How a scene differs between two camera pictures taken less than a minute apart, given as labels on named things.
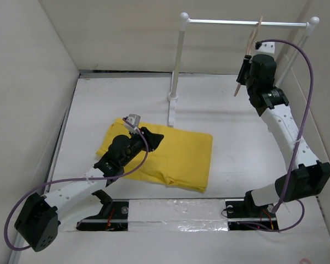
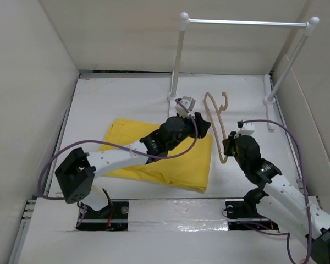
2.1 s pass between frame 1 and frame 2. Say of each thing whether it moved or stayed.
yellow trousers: stayed
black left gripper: moved
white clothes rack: stayed
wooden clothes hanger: moved
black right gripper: moved
